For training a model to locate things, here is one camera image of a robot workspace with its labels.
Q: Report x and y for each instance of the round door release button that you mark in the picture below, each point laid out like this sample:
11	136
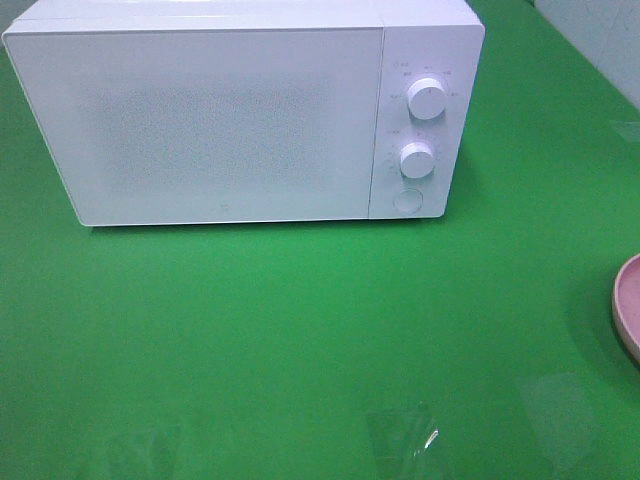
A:
408	201

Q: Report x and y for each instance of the pink round plate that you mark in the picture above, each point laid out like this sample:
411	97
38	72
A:
625	306

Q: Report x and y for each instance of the white microwave door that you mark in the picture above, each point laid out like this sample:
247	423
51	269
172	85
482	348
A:
151	128

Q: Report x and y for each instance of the upper white microwave knob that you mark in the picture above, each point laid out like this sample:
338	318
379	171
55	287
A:
426	98

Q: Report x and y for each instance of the white microwave oven body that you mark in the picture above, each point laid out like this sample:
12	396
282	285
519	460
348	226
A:
442	39

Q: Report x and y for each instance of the clear tape patch centre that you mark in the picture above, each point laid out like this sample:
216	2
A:
403	441

